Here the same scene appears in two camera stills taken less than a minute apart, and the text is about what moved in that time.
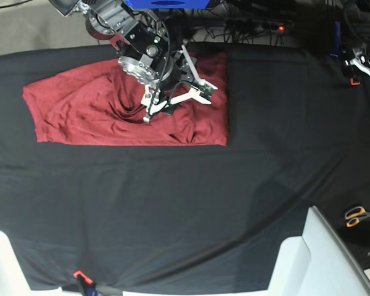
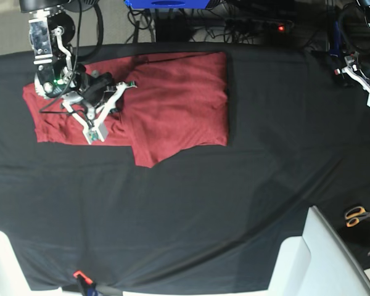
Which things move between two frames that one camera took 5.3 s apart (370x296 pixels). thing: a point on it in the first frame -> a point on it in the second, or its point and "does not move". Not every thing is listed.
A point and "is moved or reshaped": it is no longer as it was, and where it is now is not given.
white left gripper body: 152,100 -> 96,118
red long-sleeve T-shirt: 98,103 is moved or reshaped
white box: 319,263 does not move
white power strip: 251,26 does not move
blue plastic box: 168,4 does not move
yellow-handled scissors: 354,214 does not move
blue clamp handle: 335,52 does not move
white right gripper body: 359,63 -> 346,81
